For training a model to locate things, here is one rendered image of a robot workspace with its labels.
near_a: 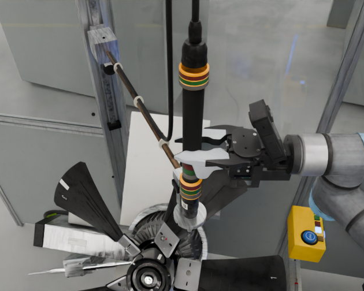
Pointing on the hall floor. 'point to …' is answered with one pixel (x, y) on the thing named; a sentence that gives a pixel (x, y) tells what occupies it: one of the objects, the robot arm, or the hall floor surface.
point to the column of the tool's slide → (114, 152)
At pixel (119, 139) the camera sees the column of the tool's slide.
